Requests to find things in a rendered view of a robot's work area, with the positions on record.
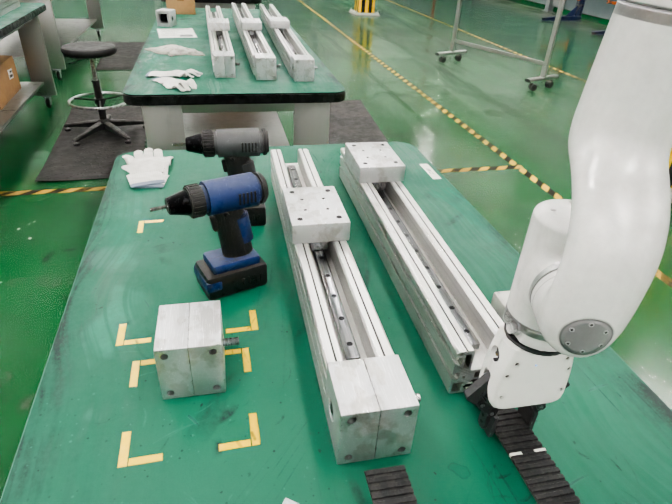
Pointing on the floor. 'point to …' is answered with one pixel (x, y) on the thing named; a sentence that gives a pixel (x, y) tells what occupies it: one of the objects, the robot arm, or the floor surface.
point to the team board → (510, 53)
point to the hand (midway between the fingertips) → (507, 417)
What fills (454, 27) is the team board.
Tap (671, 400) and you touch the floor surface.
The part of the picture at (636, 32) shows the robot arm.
